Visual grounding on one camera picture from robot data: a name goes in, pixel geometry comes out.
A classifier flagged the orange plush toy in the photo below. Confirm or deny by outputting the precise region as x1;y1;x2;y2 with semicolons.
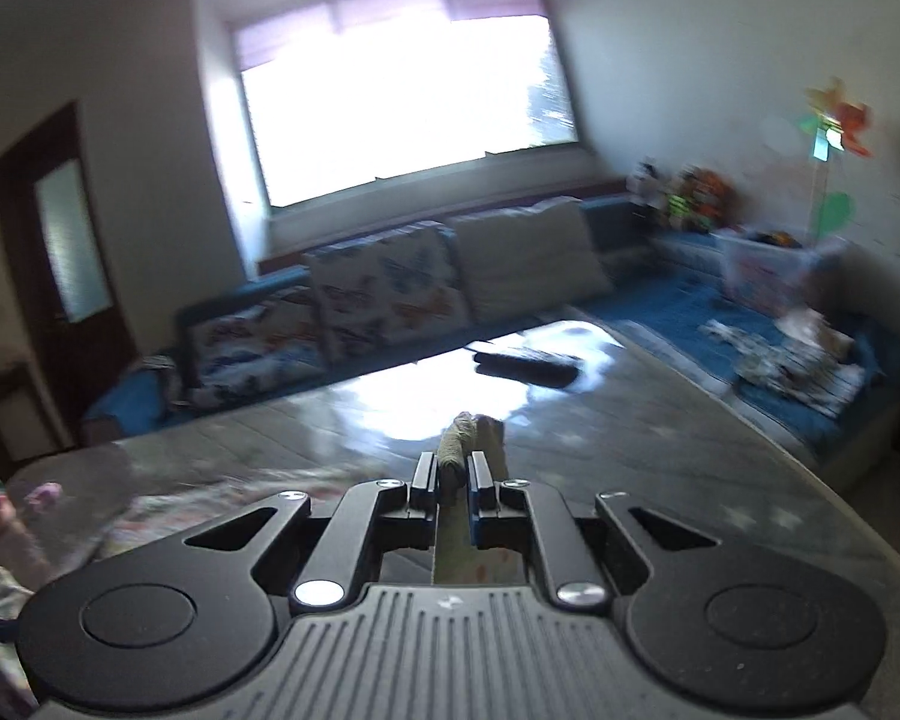
692;169;731;231

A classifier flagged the clear plastic storage box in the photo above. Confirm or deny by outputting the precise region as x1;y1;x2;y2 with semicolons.
713;227;848;317

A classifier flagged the black remote control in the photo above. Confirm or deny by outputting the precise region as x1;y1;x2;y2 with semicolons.
473;348;583;388

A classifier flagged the window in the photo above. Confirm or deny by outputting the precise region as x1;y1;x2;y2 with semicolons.
232;0;578;210

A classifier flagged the colourful patterned child garment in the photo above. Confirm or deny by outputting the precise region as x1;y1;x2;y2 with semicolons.
0;413;521;592

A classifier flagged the upright butterfly print cushion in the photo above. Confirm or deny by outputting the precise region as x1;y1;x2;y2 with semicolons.
304;221;471;362

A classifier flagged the colourful paper pinwheel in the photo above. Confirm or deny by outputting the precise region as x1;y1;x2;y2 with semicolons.
798;76;875;246

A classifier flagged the lying butterfly print cushion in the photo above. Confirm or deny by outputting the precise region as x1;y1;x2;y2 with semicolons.
188;299;326;410

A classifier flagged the dark blue sofa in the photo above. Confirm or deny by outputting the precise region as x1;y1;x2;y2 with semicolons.
80;190;900;490

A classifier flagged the dark wooden door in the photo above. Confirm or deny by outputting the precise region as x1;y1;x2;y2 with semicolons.
0;103;136;444

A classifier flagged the pile of small clothes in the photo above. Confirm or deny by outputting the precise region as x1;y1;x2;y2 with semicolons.
699;307;866;418

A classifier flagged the beige plain cushion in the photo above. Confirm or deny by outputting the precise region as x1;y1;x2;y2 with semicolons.
450;197;613;323

